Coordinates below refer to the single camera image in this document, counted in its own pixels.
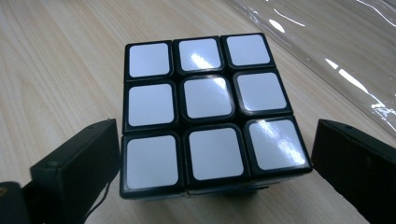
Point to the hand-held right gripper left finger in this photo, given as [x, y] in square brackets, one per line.
[77, 174]

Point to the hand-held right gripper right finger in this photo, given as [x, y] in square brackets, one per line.
[358, 168]

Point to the clear plastic bag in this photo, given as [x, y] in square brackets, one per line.
[330, 43]

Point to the black puzzle cube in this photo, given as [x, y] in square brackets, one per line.
[211, 112]

